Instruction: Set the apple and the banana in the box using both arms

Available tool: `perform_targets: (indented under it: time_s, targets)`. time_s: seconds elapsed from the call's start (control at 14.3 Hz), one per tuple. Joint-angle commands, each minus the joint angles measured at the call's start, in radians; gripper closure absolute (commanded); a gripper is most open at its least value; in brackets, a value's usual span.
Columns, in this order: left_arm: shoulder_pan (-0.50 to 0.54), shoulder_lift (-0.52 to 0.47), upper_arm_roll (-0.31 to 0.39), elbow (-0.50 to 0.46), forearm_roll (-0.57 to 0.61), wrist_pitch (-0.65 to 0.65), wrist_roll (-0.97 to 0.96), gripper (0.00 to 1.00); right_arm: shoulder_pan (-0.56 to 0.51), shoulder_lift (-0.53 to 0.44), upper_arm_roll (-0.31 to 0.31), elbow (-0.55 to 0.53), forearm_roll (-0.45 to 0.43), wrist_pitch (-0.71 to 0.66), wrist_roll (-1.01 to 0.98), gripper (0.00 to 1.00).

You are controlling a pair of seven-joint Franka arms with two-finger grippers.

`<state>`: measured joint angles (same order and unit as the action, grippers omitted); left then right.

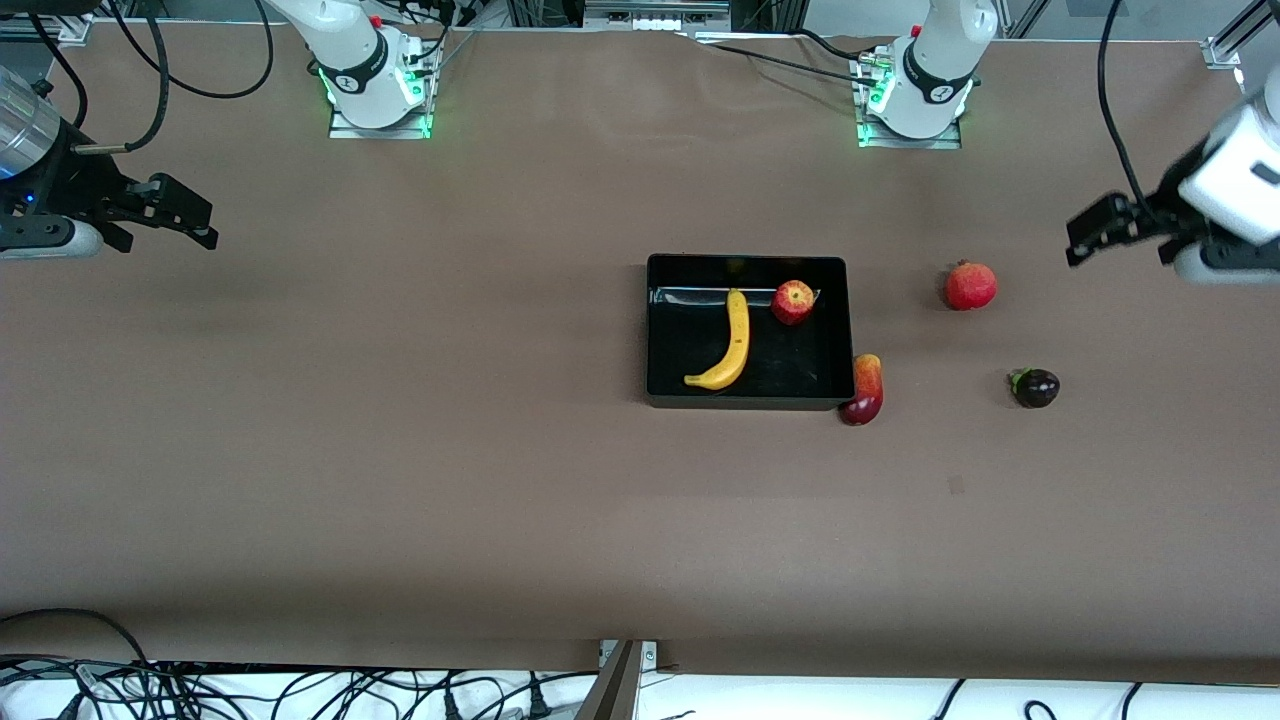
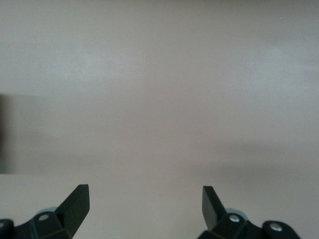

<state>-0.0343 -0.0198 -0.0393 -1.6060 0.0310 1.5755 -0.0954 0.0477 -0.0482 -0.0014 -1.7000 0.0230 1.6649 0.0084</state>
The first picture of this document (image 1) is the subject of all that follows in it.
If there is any red apple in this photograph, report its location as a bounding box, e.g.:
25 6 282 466
771 280 816 327

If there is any black plastic box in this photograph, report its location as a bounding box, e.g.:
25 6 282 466
645 253 858 411

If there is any yellow banana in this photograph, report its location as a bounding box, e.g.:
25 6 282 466
684 288 751 392

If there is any red pomegranate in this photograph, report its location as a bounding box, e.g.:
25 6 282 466
943 259 999 312

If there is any dark purple eggplant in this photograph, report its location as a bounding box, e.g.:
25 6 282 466
1008 367 1062 410

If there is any red yellow mango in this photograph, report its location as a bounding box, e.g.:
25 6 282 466
838 353 885 427

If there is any white power strip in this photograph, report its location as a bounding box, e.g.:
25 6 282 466
583 0 733 33

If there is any dark metal beam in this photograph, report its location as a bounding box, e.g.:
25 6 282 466
575 640 646 720

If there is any thick black gripper cable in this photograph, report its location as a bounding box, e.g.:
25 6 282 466
1098 0 1161 221
72 0 171 154

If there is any aluminium frame corner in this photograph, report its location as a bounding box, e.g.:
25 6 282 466
0 12 93 46
1200 0 1280 71

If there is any thin black cable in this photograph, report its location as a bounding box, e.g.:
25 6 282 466
28 10 91 131

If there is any black looping cable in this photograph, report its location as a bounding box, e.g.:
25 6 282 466
100 0 276 100

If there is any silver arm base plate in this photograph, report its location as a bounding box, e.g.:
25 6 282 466
855 55 964 150
328 40 434 140

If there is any black base cable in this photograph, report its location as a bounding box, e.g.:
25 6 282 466
690 30 891 86

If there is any black arcing cable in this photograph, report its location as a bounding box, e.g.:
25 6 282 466
0 608 151 666

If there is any black cable tangle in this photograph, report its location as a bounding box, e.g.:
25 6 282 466
0 655 601 720

